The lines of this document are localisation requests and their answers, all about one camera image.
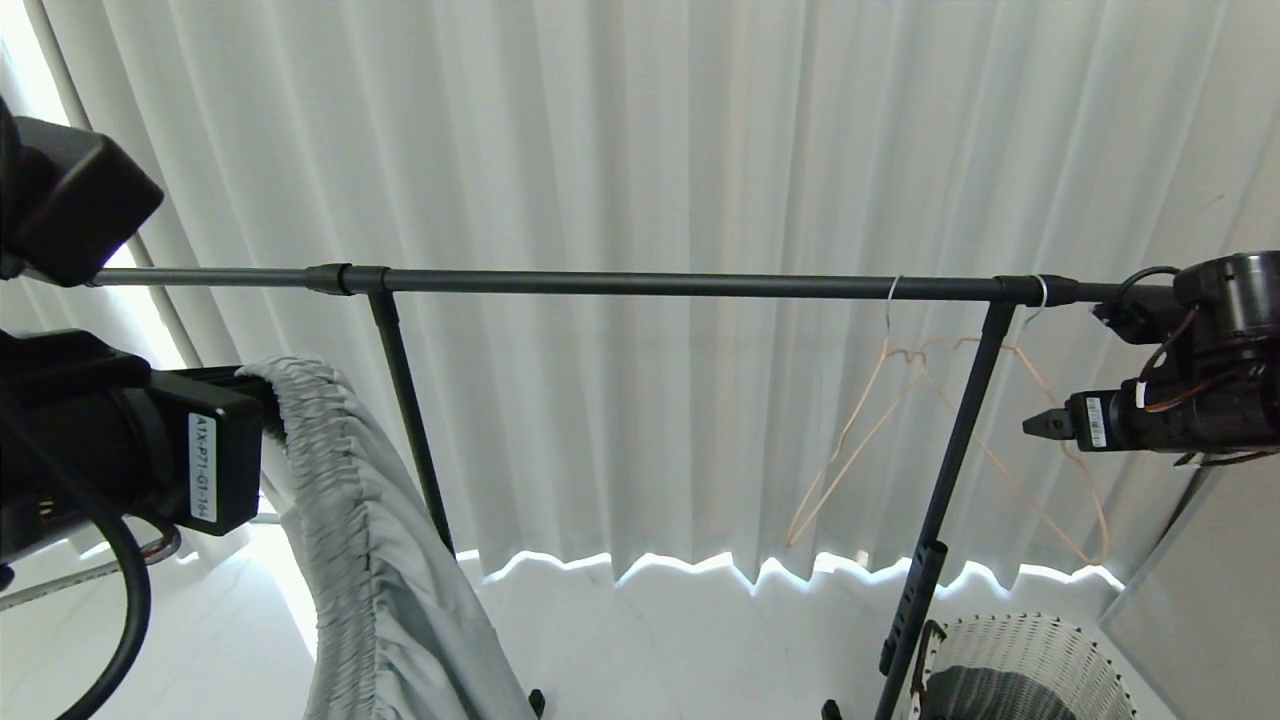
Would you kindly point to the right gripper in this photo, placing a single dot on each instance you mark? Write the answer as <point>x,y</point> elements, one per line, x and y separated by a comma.
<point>1150,425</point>

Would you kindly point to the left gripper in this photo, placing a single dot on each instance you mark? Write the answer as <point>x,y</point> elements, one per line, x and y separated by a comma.
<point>120,450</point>

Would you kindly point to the pink clothes hanger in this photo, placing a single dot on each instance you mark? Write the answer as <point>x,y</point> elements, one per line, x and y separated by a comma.
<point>1092,490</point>
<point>838,440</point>

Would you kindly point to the white laundry basket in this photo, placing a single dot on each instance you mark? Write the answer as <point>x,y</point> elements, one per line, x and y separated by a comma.
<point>1030,650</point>

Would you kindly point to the black clothes rack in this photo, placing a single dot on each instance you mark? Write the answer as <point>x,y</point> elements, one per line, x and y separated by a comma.
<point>650,284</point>

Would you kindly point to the white curtain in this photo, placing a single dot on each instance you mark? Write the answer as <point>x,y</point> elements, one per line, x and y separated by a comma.
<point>650,130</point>

